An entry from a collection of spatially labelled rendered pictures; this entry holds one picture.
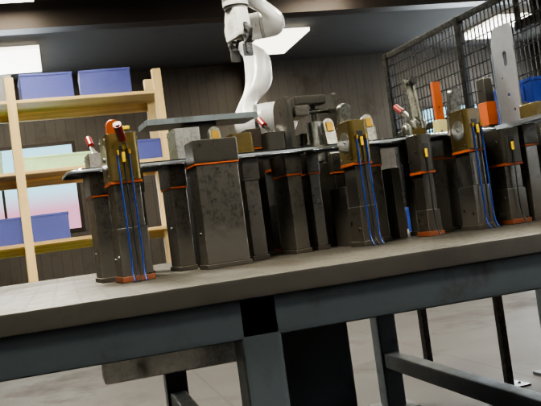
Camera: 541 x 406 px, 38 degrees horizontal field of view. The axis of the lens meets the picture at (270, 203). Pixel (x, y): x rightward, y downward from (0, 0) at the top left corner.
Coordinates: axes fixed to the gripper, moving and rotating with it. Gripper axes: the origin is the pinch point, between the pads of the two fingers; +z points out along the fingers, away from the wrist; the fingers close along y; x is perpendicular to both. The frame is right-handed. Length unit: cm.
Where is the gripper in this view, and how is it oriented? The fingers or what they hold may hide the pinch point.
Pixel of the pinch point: (241, 55)
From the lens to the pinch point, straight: 256.3
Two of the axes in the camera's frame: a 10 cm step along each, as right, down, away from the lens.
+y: 4.7, -0.7, -8.8
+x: 8.7, -1.1, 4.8
